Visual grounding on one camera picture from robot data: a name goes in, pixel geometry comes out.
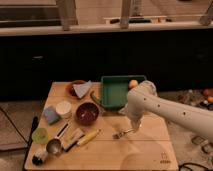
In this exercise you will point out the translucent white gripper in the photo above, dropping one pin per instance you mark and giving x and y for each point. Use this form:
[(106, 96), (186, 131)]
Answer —
[(136, 124)]

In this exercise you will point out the black stand left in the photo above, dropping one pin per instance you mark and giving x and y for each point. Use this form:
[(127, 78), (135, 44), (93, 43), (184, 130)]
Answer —
[(33, 127)]

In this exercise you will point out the green plastic cup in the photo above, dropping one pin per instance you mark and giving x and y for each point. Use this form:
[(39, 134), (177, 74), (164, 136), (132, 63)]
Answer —
[(40, 136)]

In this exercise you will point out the yellow handled knife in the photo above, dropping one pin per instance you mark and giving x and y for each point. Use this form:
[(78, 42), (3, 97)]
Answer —
[(84, 139)]

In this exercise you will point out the orange bowl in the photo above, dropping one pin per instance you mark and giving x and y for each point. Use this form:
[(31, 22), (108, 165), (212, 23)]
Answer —
[(70, 90)]

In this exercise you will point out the orange ball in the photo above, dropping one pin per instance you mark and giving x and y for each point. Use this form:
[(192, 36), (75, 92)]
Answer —
[(132, 84)]

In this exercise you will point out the purple bowl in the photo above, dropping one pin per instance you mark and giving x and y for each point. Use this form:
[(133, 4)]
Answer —
[(87, 113)]

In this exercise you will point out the metal measuring cup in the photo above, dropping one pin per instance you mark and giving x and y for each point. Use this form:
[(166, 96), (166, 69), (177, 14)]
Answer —
[(54, 146)]

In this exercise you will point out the white round container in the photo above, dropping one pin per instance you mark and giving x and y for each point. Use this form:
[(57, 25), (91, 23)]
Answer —
[(63, 108)]

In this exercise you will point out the green pepper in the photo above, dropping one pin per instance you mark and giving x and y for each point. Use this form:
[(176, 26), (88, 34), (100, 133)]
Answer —
[(95, 99)]

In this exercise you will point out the silver metal fork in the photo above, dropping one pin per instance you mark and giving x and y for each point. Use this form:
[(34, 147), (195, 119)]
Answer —
[(121, 134)]

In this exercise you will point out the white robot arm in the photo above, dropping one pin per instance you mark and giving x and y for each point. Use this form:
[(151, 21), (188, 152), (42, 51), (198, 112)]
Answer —
[(144, 98)]

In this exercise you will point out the green plastic tray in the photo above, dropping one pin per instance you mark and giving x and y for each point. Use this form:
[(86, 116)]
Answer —
[(114, 90)]

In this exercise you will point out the grey triangular cloth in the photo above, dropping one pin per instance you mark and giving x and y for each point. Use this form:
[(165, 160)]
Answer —
[(82, 88)]

